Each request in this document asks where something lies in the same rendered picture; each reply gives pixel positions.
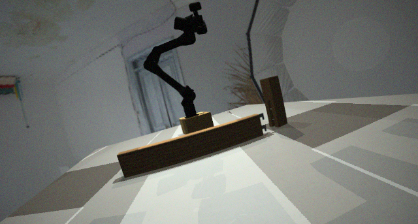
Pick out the brown wooden rail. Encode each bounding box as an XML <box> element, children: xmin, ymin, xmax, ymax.
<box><xmin>117</xmin><ymin>113</ymin><xmax>266</xmax><ymax>178</ymax></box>

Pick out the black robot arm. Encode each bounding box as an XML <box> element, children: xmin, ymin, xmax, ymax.
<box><xmin>143</xmin><ymin>14</ymin><xmax>202</xmax><ymax>118</ymax></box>

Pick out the brown wooden post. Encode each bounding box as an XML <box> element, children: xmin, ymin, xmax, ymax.
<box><xmin>259</xmin><ymin>76</ymin><xmax>287</xmax><ymax>127</ymax></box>

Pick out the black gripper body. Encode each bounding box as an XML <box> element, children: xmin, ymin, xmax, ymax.
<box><xmin>189</xmin><ymin>2</ymin><xmax>207</xmax><ymax>35</ymax></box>

